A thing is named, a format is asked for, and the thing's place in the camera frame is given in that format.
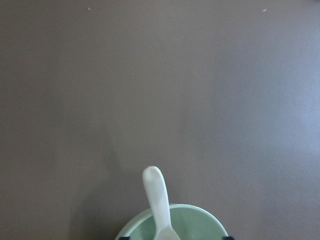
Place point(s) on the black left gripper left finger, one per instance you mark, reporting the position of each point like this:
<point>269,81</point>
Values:
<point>125,238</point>

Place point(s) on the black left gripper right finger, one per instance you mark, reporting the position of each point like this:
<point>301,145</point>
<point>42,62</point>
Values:
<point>227,238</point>

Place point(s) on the white ceramic spoon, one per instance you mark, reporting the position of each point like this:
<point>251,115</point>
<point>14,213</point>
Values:
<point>157,195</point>

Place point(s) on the pale green bowl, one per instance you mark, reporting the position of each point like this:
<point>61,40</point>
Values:
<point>190,223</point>

